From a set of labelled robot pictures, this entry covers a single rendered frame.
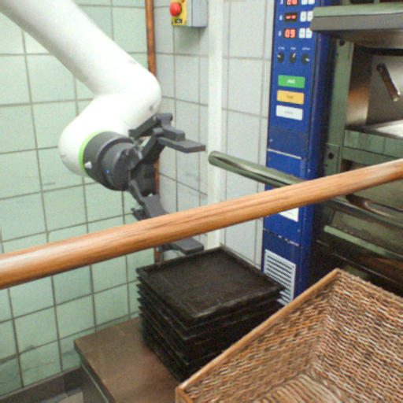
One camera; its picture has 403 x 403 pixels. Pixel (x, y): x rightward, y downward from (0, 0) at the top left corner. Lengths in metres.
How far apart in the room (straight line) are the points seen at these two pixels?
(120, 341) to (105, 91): 0.75
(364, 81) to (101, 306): 1.35
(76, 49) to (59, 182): 0.94
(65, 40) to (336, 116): 0.64
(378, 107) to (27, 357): 1.51
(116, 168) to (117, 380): 0.67
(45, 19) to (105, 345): 0.87
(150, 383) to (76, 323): 0.81
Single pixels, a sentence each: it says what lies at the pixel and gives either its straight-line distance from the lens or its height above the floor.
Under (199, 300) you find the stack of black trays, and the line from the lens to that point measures 1.16.
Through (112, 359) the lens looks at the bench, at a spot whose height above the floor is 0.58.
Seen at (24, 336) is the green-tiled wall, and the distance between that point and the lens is 1.95.
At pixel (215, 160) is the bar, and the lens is 0.89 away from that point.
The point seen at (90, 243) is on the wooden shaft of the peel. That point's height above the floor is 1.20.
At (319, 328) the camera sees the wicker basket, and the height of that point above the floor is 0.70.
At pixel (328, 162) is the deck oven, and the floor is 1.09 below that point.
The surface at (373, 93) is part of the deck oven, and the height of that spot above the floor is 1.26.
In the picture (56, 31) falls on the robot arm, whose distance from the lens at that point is 0.86.
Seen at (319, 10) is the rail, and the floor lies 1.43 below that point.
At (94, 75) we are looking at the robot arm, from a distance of 0.87.
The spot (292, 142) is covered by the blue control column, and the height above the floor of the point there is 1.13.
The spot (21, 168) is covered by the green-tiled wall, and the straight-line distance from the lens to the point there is 1.70.
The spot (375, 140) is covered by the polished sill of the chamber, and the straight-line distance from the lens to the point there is 1.10.
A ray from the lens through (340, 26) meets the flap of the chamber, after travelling 0.96.
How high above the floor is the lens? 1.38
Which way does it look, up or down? 19 degrees down
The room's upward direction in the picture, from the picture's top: straight up
